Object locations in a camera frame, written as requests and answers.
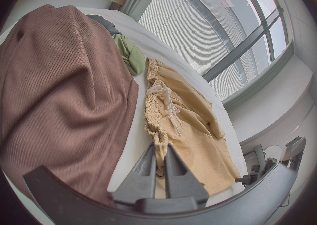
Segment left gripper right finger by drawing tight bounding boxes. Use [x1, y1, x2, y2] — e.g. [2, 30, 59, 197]
[164, 143, 210, 205]

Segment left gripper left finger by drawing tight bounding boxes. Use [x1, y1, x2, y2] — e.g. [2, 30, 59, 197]
[112, 143, 158, 205]

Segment tan shorts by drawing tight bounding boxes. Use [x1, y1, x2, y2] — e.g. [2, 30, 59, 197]
[144, 57, 242, 192]

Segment bed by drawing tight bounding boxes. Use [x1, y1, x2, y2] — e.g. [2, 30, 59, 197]
[0, 0, 248, 202]

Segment brown garment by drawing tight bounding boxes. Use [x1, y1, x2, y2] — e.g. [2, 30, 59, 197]
[0, 4, 139, 207]

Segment green garment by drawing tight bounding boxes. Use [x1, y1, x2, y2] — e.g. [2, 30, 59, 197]
[112, 34, 146, 76]

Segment window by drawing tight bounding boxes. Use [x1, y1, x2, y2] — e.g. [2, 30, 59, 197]
[137, 0, 289, 87]

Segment black garment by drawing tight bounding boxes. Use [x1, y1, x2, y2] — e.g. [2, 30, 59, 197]
[85, 14, 123, 36]

